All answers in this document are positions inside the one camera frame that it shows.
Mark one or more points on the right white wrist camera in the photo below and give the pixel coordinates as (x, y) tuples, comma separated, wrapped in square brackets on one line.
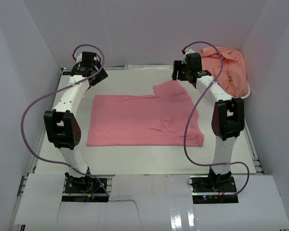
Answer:
[(186, 51)]

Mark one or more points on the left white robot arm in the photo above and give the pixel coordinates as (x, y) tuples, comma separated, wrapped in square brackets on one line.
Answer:
[(62, 128)]

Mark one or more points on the pink t shirt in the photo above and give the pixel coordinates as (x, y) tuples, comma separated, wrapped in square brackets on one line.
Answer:
[(162, 119)]

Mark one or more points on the salmon orange t shirt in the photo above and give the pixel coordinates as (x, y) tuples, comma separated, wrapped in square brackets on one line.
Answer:
[(233, 78)]

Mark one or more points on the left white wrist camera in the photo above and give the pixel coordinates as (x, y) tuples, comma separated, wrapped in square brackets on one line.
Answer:
[(77, 58)]

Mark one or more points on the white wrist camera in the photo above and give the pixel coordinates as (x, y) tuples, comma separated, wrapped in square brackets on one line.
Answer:
[(77, 58), (186, 51)]

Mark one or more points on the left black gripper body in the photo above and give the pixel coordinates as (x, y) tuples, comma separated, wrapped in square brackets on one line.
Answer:
[(98, 65)]

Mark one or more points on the white plastic basket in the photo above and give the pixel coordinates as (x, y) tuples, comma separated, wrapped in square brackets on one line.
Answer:
[(247, 94)]

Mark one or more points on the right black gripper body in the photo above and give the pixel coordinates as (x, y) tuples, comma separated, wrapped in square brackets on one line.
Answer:
[(184, 71)]

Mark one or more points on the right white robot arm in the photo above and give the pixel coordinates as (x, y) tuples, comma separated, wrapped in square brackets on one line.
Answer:
[(228, 113)]

